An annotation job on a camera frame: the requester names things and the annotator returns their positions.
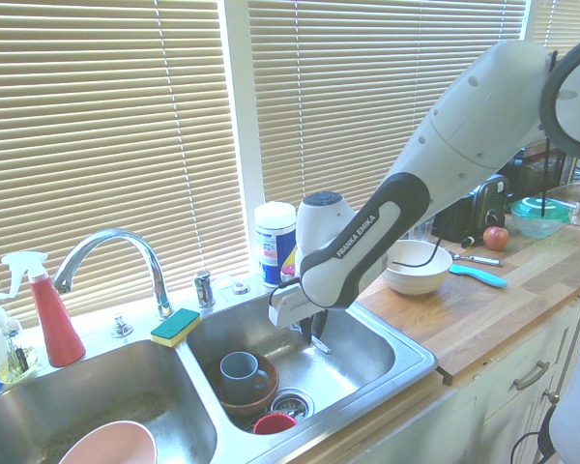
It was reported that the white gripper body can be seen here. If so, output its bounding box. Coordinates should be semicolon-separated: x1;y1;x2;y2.
268;283;327;331

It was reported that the stainless steel double sink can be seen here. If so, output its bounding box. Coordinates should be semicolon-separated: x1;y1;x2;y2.
0;284;439;464

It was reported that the metal sink drain strainer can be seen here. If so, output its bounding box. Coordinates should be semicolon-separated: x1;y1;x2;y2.
270;389;315;420

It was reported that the chrome sink knob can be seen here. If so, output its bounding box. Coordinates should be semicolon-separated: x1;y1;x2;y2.
110;312;134;338

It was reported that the white wipes canister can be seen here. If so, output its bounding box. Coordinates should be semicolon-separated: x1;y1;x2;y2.
253;201;297;287

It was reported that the gray ceramic mug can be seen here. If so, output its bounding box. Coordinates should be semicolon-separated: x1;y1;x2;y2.
219;351;271;393

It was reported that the chrome soap pump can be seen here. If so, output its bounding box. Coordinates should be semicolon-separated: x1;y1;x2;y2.
193;270;218;309

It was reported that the brown wooden bowl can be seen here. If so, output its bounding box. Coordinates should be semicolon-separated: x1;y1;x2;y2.
217;355;280;418

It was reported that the white ceramic bowl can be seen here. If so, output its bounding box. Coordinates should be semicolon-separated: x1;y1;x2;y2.
384;240;453;297

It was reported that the red cup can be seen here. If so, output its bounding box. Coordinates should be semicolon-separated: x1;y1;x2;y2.
251;412;299;436

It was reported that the yellow green sponge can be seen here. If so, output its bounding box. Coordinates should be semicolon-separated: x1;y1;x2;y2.
149;307;203;348

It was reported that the clear drinking glass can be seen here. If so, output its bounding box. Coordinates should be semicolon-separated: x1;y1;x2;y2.
408;219;436;243

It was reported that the chrome faucet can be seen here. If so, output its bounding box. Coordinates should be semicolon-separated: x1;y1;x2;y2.
52;228;175;320

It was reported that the silver peeler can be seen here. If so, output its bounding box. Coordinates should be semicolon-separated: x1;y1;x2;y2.
448;250;505;268

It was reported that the white kitchen cabinet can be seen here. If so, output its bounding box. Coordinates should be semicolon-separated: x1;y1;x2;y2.
270;284;580;464

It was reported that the red apple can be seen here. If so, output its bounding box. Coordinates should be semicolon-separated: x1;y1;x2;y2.
482;225;510;251

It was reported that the black toaster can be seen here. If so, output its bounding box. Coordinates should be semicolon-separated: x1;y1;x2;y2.
432;173;511;243

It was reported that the pink bowl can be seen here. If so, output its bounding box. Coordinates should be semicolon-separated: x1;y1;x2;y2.
57;420;159;464

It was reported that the medium beige window blind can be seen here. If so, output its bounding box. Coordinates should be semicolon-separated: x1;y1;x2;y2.
246;0;528;272

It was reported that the red spray bottle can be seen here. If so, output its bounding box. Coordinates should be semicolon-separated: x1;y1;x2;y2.
0;251;87;368

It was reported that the clear container green lid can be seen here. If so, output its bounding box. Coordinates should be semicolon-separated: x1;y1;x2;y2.
509;196;572;240

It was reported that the black countertop appliance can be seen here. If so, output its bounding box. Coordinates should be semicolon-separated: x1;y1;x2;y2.
502;144;569;204

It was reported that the wide beige window blind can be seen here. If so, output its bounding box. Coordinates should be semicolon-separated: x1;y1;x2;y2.
0;0;238;330

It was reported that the clear plastic tray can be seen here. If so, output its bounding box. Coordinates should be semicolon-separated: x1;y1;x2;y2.
555;181;580;227

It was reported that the clear jar yellow liquid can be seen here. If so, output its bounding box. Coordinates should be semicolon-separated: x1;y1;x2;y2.
0;328;39;386

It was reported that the narrow beige window blind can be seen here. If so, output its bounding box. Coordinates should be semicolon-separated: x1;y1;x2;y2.
531;0;580;49

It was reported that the black cable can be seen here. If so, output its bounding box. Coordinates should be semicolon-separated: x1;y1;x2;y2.
390;219;442;268
539;47;562;218

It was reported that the blue handled tool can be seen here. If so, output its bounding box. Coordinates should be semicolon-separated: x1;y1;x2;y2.
448;263;508;290

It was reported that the metal drawer handle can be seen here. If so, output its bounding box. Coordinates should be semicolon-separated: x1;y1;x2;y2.
513;360;551;392

